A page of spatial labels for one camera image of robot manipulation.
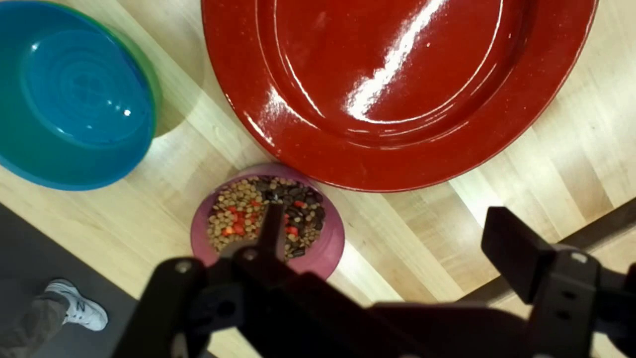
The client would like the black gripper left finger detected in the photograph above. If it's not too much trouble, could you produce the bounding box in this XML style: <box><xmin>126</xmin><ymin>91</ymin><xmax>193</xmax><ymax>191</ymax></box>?
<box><xmin>112</xmin><ymin>201</ymin><xmax>374</xmax><ymax>358</ymax></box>

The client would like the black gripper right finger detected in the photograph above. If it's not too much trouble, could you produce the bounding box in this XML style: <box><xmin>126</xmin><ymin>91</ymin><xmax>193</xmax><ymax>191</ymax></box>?
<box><xmin>481</xmin><ymin>205</ymin><xmax>636</xmax><ymax>358</ymax></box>

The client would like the purple plastic bowl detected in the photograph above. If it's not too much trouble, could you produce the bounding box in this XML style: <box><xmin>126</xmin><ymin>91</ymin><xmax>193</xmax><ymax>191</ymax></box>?
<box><xmin>189</xmin><ymin>163</ymin><xmax>348</xmax><ymax>280</ymax></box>

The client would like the nut and bean mix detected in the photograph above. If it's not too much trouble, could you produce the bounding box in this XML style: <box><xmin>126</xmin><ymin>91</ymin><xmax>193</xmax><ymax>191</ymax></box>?
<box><xmin>205</xmin><ymin>175</ymin><xmax>328</xmax><ymax>261</ymax></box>

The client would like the green plastic bowl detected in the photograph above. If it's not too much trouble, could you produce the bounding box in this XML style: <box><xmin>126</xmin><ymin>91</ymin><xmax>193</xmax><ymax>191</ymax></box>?
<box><xmin>0</xmin><ymin>0</ymin><xmax>163</xmax><ymax>193</ymax></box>

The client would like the grey white sneaker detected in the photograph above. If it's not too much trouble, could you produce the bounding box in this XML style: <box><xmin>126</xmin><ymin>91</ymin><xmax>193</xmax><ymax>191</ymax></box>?
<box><xmin>44</xmin><ymin>276</ymin><xmax>110</xmax><ymax>334</ymax></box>

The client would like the grey trouser leg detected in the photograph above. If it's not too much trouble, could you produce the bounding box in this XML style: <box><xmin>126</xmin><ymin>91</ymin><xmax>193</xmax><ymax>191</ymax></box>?
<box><xmin>0</xmin><ymin>290</ymin><xmax>68</xmax><ymax>358</ymax></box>

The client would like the red plate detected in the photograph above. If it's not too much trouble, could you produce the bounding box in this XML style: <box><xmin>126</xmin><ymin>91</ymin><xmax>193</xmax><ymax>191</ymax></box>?
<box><xmin>199</xmin><ymin>0</ymin><xmax>603</xmax><ymax>195</ymax></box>

